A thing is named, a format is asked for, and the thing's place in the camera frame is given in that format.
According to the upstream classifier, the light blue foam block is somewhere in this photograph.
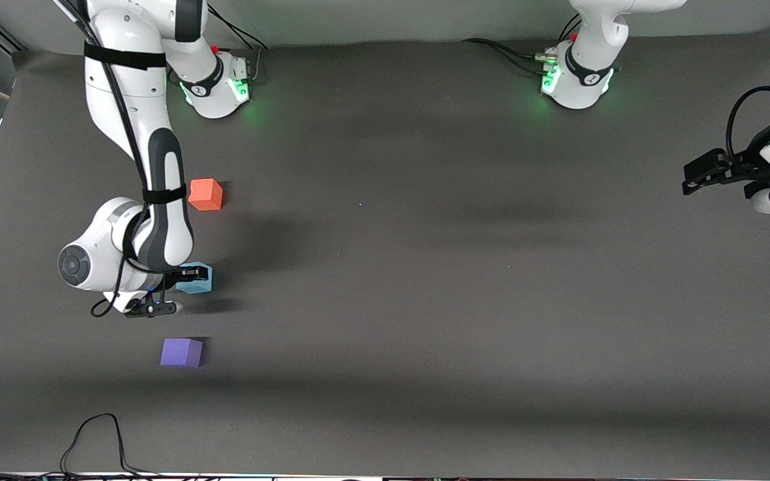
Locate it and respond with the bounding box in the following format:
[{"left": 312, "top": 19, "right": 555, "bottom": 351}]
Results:
[{"left": 175, "top": 262, "right": 214, "bottom": 295}]

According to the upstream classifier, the purple foam block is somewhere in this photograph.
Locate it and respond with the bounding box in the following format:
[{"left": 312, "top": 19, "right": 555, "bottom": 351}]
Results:
[{"left": 160, "top": 337, "right": 204, "bottom": 368}]

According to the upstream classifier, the orange foam block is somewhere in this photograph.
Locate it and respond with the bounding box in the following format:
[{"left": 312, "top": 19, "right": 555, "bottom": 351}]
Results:
[{"left": 188, "top": 178, "right": 224, "bottom": 212}]

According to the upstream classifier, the dark grey table mat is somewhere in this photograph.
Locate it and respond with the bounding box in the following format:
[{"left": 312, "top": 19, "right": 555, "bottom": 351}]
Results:
[{"left": 0, "top": 23, "right": 770, "bottom": 478}]

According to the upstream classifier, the black velcro strap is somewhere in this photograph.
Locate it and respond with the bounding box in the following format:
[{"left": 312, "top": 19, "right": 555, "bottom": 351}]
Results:
[
  {"left": 142, "top": 187, "right": 188, "bottom": 205},
  {"left": 84, "top": 41, "right": 167, "bottom": 71}
]

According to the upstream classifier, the thin black cable loop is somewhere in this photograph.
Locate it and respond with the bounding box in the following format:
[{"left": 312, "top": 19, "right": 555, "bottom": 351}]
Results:
[{"left": 59, "top": 413, "right": 158, "bottom": 476}]

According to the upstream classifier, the black left arm base cable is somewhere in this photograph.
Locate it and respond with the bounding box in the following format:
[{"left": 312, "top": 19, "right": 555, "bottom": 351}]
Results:
[{"left": 460, "top": 38, "right": 559, "bottom": 74}]

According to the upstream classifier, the black arm base cable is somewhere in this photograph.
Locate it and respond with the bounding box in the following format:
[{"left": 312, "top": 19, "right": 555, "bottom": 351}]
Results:
[
  {"left": 460, "top": 38, "right": 559, "bottom": 74},
  {"left": 208, "top": 3, "right": 269, "bottom": 84}
]

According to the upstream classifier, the black right arm base cable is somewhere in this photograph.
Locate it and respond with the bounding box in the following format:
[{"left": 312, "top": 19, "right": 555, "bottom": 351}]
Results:
[{"left": 208, "top": 3, "right": 269, "bottom": 84}]

